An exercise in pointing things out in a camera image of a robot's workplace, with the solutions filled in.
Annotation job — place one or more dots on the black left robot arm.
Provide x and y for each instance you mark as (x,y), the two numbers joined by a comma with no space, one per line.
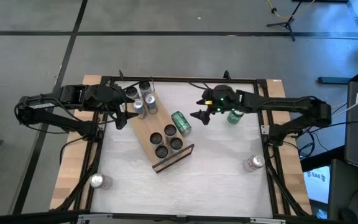
(73,96)

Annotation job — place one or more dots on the silver blue slim can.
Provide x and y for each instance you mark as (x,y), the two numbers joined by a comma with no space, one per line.
(150,99)

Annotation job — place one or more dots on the black-top Celsius can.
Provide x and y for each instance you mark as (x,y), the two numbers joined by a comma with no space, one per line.
(145,85)
(170,130)
(131,91)
(176,143)
(156,138)
(162,152)

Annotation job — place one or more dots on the blue-tab silver-top can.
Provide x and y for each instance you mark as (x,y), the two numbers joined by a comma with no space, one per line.
(138,104)

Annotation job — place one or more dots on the black tripod stand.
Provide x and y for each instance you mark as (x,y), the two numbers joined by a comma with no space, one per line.
(287,24)

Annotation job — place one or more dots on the wooden tray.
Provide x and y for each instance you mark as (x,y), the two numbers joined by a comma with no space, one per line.
(145,129)

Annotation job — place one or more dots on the black table foot bar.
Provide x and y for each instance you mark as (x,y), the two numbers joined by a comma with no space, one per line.
(334,80)

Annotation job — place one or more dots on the green Sprite can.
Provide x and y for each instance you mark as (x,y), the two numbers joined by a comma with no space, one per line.
(235,116)

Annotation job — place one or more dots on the green soda can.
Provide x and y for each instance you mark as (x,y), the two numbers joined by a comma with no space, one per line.
(181,123)

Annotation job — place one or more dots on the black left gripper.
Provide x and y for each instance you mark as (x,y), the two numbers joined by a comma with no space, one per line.
(110,98)

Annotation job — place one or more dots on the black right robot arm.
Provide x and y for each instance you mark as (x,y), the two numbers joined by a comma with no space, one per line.
(284,104)

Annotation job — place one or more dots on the silver-top slim can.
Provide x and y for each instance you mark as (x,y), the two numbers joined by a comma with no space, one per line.
(97,180)
(254,161)

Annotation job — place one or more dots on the black rig crossbar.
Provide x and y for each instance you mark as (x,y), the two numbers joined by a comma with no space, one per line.
(42,217)

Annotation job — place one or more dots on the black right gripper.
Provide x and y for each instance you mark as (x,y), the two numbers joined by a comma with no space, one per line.
(224,96)

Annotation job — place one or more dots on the black metal table frame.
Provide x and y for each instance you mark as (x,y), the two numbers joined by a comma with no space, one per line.
(172,79)

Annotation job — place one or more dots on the white SA6 sign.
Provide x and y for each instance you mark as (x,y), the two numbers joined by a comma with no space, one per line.
(317,186)

